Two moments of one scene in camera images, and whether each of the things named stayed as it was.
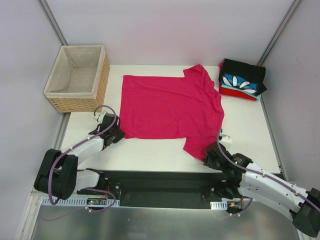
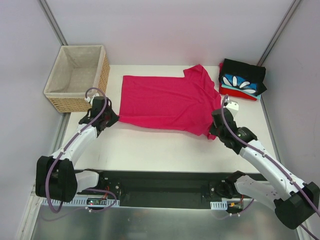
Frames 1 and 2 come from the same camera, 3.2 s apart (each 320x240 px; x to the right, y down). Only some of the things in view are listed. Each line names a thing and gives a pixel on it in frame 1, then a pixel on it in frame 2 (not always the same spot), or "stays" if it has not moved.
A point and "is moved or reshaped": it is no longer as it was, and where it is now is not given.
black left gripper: (114, 133) -> (109, 117)
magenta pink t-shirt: (189, 108) is moved or reshaped
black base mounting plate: (165, 189) stays
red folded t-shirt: (223, 90) stays
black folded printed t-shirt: (250, 78) stays
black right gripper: (213, 158) -> (215, 127)
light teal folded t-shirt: (257, 96) stays
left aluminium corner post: (53, 22) stays
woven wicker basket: (78, 81) stays
